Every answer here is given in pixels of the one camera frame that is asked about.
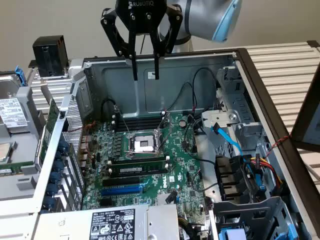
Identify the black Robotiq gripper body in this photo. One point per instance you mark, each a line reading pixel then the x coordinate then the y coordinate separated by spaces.
pixel 141 15

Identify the green GPU graphics card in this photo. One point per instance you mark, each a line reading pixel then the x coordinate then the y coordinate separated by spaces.
pixel 51 117

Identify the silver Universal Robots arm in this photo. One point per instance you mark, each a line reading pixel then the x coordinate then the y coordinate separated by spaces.
pixel 205 20

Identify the open grey PC case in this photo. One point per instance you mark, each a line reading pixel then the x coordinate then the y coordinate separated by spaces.
pixel 172 75

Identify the black CPU cooler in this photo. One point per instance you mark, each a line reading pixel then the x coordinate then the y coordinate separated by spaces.
pixel 47 55

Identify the thin metal locking lever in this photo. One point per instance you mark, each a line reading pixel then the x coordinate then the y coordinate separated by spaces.
pixel 124 122

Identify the silver coin battery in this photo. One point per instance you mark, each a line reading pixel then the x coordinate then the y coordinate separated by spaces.
pixel 183 123

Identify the silver disk bay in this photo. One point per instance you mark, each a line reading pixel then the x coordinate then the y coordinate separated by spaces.
pixel 225 116

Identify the metal socket cover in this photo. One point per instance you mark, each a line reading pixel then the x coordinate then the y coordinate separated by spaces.
pixel 159 133

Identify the silver network port block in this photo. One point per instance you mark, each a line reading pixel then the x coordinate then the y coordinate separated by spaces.
pixel 85 140

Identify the CPU socket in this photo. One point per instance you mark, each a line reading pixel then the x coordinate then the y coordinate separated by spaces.
pixel 143 143

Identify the green Dell motherboard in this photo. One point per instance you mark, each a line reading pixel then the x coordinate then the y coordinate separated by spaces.
pixel 175 150

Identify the blue slot latch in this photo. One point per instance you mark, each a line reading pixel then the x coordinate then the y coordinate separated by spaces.
pixel 55 178
pixel 53 190
pixel 58 155
pixel 49 202
pixel 64 145
pixel 58 166

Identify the silver hard disk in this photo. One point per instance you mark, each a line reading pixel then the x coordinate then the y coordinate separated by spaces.
pixel 12 112

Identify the silver USB port block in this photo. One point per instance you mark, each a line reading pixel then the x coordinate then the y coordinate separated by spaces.
pixel 84 158

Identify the green RAM stick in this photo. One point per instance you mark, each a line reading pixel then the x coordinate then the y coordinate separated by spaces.
pixel 140 170
pixel 15 168

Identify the grey parts rack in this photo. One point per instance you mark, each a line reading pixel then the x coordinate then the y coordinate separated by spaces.
pixel 25 147

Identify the long black expansion slot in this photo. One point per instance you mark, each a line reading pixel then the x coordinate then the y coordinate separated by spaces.
pixel 120 181

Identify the black plastic fan shroud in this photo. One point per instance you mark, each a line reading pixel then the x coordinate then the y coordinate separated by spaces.
pixel 230 175

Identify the dark framed panel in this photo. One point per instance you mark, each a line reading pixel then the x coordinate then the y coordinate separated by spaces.
pixel 303 125

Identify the silver CPU chip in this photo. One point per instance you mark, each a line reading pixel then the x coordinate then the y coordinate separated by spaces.
pixel 3 151

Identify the silver chipset heat sink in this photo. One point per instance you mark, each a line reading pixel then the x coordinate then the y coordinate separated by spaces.
pixel 162 199

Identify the short black expansion slot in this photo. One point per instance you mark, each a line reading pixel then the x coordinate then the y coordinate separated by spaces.
pixel 106 202

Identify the grey drive cage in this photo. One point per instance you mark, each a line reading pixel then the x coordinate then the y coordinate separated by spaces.
pixel 250 211

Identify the silver power supply unit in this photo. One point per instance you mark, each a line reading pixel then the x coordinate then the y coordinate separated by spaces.
pixel 75 225

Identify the blue drive caddy block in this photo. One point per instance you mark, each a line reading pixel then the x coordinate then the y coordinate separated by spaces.
pixel 232 235

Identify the blue disk caddy rail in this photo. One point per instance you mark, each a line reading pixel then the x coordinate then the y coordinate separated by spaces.
pixel 20 77

